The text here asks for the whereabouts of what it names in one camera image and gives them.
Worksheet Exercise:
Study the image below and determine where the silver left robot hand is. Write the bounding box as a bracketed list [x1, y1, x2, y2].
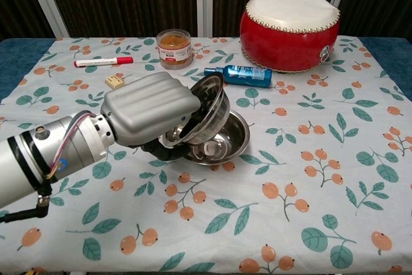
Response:
[100, 71, 202, 162]

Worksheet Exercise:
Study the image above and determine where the steel bowl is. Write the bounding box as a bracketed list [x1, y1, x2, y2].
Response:
[182, 109, 251, 166]
[165, 73, 231, 146]

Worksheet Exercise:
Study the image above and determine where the floral tablecloth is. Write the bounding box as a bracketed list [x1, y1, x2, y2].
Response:
[0, 35, 412, 275]

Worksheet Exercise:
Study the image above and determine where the small tan eraser block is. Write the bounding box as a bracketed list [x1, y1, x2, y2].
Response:
[105, 75, 126, 90]

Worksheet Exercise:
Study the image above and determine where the clear jar with orange contents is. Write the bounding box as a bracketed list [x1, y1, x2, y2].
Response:
[156, 28, 193, 70]

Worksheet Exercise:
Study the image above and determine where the white marker with red cap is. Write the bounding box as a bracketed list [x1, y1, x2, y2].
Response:
[73, 57, 134, 68]

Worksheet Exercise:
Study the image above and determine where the blue spray bottle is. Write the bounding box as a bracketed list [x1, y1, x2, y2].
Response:
[203, 64, 273, 88]

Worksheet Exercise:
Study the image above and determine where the red drum with white skin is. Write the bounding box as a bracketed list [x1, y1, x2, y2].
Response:
[239, 0, 341, 73]

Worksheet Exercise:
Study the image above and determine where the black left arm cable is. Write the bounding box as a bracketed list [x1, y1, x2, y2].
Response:
[0, 186, 53, 224]

